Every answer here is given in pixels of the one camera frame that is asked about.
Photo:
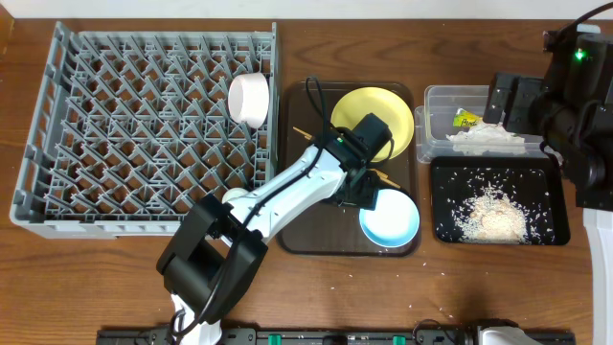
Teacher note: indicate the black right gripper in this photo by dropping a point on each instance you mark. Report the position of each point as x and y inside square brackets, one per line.
[527, 90]

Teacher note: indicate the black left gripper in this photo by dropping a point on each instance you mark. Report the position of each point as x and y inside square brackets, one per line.
[361, 193]

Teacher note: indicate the wooden chopstick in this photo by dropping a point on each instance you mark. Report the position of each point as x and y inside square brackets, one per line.
[383, 176]

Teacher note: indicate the light blue bowl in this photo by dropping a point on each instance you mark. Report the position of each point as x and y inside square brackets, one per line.
[394, 221]

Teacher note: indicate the yellow plate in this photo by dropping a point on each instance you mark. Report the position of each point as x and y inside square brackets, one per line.
[384, 104]

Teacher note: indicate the white green cup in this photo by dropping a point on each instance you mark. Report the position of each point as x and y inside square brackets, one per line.
[233, 193]

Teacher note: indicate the white pink bowl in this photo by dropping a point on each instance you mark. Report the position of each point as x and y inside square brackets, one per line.
[248, 99]

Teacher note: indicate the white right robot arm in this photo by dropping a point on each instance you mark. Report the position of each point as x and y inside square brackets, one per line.
[570, 108]

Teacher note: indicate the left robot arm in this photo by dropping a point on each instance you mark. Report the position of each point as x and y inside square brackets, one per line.
[215, 254]

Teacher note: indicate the clear plastic waste bin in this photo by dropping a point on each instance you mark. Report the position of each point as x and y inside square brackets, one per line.
[434, 121]

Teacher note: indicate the crumpled white tissue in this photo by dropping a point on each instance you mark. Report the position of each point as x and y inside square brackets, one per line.
[484, 138]

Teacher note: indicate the green snack wrapper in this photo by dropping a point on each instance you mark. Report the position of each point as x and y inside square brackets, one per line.
[465, 118]

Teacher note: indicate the dark brown serving tray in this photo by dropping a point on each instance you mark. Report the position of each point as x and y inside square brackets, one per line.
[325, 229]

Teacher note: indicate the black tray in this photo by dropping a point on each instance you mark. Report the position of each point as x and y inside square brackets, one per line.
[533, 183]

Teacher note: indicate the rice pile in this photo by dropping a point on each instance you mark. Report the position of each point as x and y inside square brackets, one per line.
[491, 217]

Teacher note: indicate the grey plastic dish rack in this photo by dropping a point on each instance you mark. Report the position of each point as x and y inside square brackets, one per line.
[131, 129]

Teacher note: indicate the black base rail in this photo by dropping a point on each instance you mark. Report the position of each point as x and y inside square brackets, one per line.
[427, 331]

